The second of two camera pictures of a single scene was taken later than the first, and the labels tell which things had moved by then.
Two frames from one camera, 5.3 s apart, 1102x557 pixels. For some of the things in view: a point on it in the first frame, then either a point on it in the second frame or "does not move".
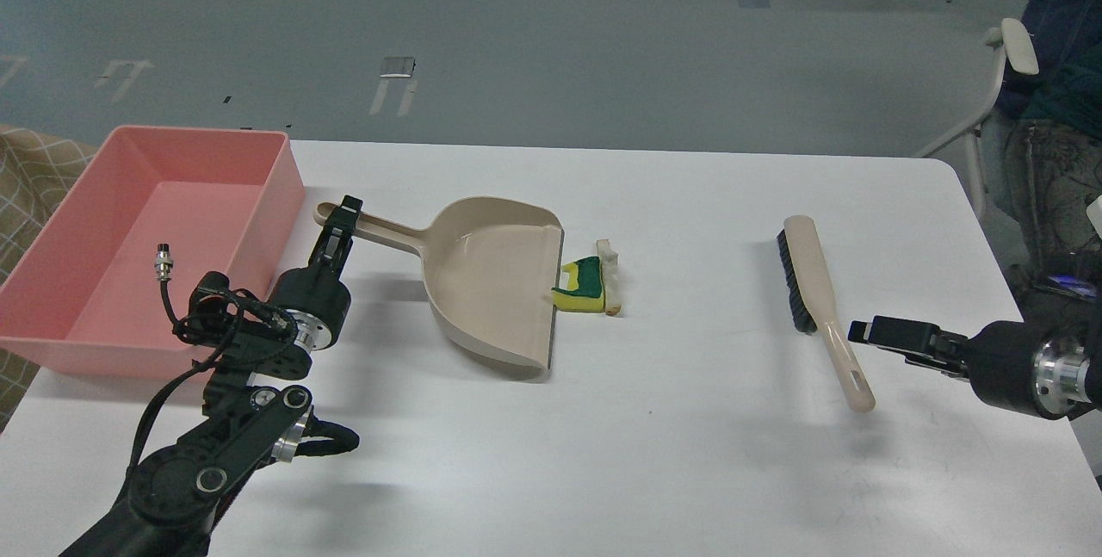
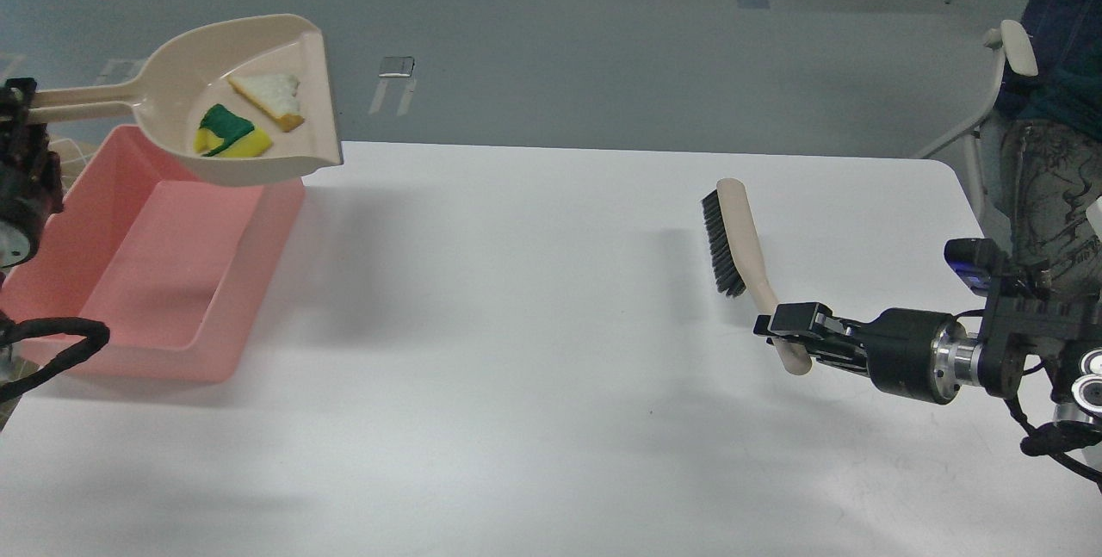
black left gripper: (317, 300) -> (30, 175)
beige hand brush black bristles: (803, 319) -> (738, 266)
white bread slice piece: (609, 259) -> (275, 94)
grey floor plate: (398, 67) does not move
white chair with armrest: (1011, 39) does not move
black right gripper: (1013, 364) -> (920, 354)
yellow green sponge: (584, 292) -> (239, 137)
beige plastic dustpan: (491, 265) -> (229, 101)
